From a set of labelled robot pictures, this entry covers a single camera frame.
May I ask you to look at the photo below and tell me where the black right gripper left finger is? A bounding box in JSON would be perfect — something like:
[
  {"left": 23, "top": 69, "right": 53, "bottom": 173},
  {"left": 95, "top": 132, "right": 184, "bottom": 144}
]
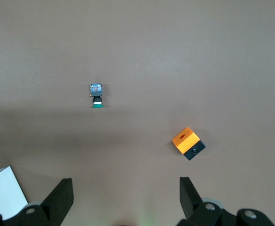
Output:
[{"left": 0, "top": 178, "right": 73, "bottom": 226}]

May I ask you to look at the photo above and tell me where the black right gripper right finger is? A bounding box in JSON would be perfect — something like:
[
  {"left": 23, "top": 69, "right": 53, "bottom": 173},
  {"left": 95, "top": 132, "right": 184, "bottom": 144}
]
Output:
[{"left": 177, "top": 176, "right": 275, "bottom": 226}]

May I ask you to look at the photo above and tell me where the white drawer cabinet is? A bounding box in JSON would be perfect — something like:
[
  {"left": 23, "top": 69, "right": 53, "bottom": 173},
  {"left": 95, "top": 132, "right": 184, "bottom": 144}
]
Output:
[{"left": 0, "top": 165, "right": 29, "bottom": 221}]

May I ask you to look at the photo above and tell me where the green push button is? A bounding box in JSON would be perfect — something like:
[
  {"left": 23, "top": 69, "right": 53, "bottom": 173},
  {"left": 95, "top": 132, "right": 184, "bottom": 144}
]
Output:
[{"left": 89, "top": 82, "right": 105, "bottom": 110}]

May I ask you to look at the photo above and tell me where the orange box with black base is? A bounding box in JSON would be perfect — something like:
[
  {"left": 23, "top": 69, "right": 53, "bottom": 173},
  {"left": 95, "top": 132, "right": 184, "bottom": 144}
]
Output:
[{"left": 171, "top": 126, "right": 207, "bottom": 161}]

